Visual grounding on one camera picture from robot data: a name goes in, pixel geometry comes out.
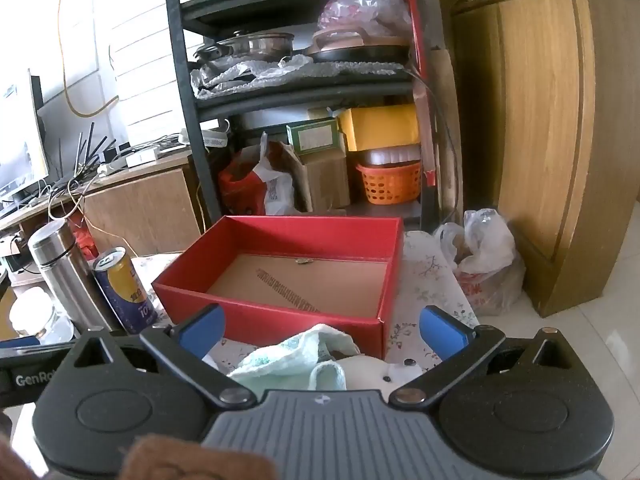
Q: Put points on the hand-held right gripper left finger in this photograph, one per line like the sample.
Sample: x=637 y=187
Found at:
x=202 y=329

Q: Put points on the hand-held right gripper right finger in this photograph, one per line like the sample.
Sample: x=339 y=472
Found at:
x=442 y=331

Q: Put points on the white plush toy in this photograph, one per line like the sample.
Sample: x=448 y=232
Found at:
x=380 y=372

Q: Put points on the light green towel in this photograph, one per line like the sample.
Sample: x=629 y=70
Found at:
x=280 y=360

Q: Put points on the red cardboard box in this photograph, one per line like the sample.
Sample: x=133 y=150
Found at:
x=300 y=232

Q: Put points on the blue yellow drink can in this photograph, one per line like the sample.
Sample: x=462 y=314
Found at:
x=125 y=285

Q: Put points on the stainless steel thermos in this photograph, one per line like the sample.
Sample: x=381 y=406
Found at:
x=65 y=270

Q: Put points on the brown fuzzy cloth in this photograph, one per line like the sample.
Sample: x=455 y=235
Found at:
x=200 y=462

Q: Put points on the wooden television stand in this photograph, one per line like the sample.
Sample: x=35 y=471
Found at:
x=140 y=205

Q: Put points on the red cloth bundle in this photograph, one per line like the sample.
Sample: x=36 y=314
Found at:
x=87 y=242

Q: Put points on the red plastic bag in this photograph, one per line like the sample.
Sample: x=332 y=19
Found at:
x=240 y=185

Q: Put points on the orange plastic basket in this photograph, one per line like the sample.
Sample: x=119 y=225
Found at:
x=390 y=185

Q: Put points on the white plastic shopping bag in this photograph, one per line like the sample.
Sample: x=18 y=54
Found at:
x=277 y=190

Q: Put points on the small white device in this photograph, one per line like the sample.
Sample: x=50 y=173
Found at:
x=142 y=159

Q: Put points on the brown cardboard box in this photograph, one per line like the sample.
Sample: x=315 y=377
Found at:
x=325 y=180

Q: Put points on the white power strip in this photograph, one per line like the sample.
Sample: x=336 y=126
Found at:
x=210 y=137

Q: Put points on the black router with antennas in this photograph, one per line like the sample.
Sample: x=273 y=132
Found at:
x=92 y=147

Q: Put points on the yellow box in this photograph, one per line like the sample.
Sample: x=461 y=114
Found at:
x=380 y=127

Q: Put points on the wooden cabinet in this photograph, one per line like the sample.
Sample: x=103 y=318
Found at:
x=540 y=135

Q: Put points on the black shelf rack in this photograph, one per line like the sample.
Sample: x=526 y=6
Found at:
x=185 y=110

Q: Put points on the green box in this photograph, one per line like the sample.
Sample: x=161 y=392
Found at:
x=312 y=137

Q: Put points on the brown cardboard sheet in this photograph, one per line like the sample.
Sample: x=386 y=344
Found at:
x=445 y=110

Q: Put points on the television screen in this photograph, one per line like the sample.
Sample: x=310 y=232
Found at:
x=20 y=135

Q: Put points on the bubble wrap sheet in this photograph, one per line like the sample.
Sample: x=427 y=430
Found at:
x=235 y=75

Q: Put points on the dark frying pan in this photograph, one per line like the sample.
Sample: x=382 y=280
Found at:
x=370 y=52

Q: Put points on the steel pot with lid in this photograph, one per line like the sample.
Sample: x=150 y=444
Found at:
x=260 y=45

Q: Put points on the pink clear plastic bag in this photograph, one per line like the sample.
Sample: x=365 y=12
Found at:
x=365 y=7

